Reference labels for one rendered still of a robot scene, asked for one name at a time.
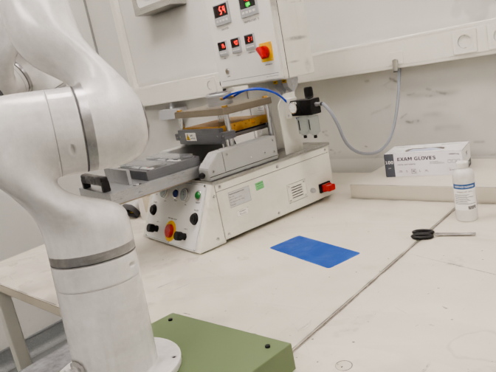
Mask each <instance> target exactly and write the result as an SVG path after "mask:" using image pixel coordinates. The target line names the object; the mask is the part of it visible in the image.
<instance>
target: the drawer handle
mask: <svg viewBox="0 0 496 372"><path fill-rule="evenodd" d="M80 178H81V182H82V186H83V189H86V188H89V187H91V185H97V186H101V188H102V192H103V193H107V192H109V191H111V188H110V184H109V181H108V178H107V176H99V175H94V174H87V173H85V174H82V175H80Z"/></svg>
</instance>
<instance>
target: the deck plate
mask: <svg viewBox="0 0 496 372"><path fill-rule="evenodd" d="M326 145H329V142H303V147H304V149H303V150H300V151H296V152H294V153H291V154H288V155H286V152H285V148H281V149H279V150H277V151H278V154H279V156H278V159H275V160H272V161H270V162H266V163H263V164H261V165H258V166H255V167H253V168H249V169H246V170H243V171H240V172H237V173H234V174H232V175H229V176H225V177H223V178H220V179H217V180H214V181H211V182H207V181H202V180H200V179H196V180H193V181H191V182H195V183H202V184H208V185H215V184H218V183H220V182H224V181H227V180H228V179H232V178H235V177H237V176H241V175H243V174H245V173H249V172H252V171H256V170H258V169H260V168H264V167H266V166H269V165H273V164H275V163H277V162H281V161H283V160H286V159H289V158H292V157H294V156H298V155H301V154H304V153H306V152H309V151H313V150H315V149H318V148H321V147H323V146H326Z"/></svg>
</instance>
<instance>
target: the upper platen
mask: <svg viewBox="0 0 496 372"><path fill-rule="evenodd" d="M217 118H218V119H217V120H213V121H210V122H206V123H202V124H198V125H193V126H190V127H187V128H185V129H202V128H223V131H227V130H226V126H225V122H224V115H221V116H217ZM230 123H231V127H232V130H235V135H236V136H240V135H242V134H247V133H250V132H253V131H257V130H260V129H263V128H267V124H266V115H265V114H261V115H249V116H239V117H230Z"/></svg>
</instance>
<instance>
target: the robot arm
mask: <svg viewBox="0 0 496 372"><path fill-rule="evenodd" d="M67 85H68V86H70V87H68V86H67ZM149 128H150V125H149V123H148V117H147V114H146V112H145V107H144V106H143V105H142V102H141V101H140V99H139V98H138V96H137V94H136V93H135V92H134V90H133V89H132V88H131V87H130V85H129V84H128V83H127V82H126V81H125V80H124V79H123V78H122V77H121V76H120V75H119V74H118V73H117V72H116V71H115V70H114V69H113V68H112V67H111V66H110V65H109V64H108V63H107V62H106V61H105V60H103V59H102V58H101V57H100V56H99V55H98V54H97V53H96V52H95V51H94V50H93V49H92V48H91V47H90V46H89V45H88V43H87V42H86V41H85V39H84V37H83V36H82V35H81V33H80V30H79V28H78V25H77V23H76V20H75V17H74V14H73V12H72V7H71V4H70V1H69V0H0V189H1V190H2V191H4V192H5V193H6V194H7V195H8V196H10V197H11V198H13V199H14V200H15V201H17V202H18V203H19V204H20V205H21V206H22V207H23V208H24V209H25V210H26V211H27V212H28V213H29V214H30V215H31V216H32V217H33V219H34V220H35V222H36V224H37V225H38V228H39V230H40V231H41V234H42V237H43V240H44V243H45V247H46V252H47V255H48V259H49V265H50V269H51V272H52V278H53V281H54V284H55V291H56V295H57V298H58V304H59V307H60V310H61V316H62V321H63V326H64V330H65V333H66V339H67V342H68V346H69V352H70V356H71V359H72V361H71V362H70V363H69V364H68V365H67V366H66V367H64V368H63V369H62V370H61V371H60V372H177V371H178V370H179V368H180V366H181V364H182V355H181V351H180V348H179V346H178V345H177V344H176V343H174V342H172V341H170V340H167V339H164V338H160V337H154V334H153V330H152V326H151V319H150V315H149V311H148V304H147V300H146V296H145V290H144V286H143V282H142V275H141V271H140V263H139V259H138V255H137V249H136V246H135V242H134V234H133V230H132V227H131V222H130V218H129V216H128V213H127V211H126V209H125V208H124V207H123V206H122V205H121V204H118V203H116V202H114V201H109V200H105V199H97V198H92V197H87V196H79V195H76V194H74V193H70V192H68V191H66V190H64V189H63V188H62V187H61V186H60V185H59V184H58V178H60V177H63V176H70V175H74V174H79V173H85V172H89V171H97V170H102V169H106V168H113V167H117V166H120V165H124V164H126V163H128V162H130V161H132V160H134V159H136V158H137V157H138V156H139V155H140V154H141V153H142V152H143V151H144V150H145V147H146V145H147V144H148V139H149V131H150V130H149Z"/></svg>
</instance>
